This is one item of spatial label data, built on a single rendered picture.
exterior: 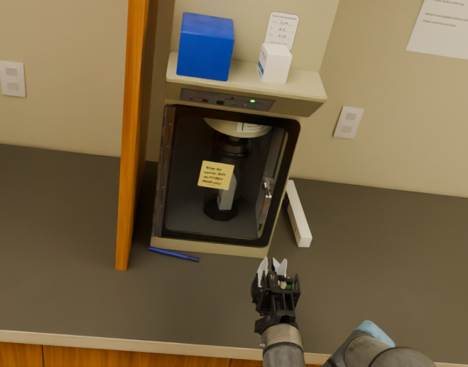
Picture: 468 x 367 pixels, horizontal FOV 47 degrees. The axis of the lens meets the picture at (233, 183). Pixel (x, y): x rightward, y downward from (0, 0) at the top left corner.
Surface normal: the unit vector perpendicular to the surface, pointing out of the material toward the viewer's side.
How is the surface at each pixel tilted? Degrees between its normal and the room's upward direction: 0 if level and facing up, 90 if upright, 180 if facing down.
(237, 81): 0
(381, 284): 0
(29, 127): 90
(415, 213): 0
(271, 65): 90
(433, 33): 90
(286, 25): 90
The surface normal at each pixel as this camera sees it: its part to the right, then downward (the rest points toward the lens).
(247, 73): 0.16, -0.79
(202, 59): 0.03, 0.61
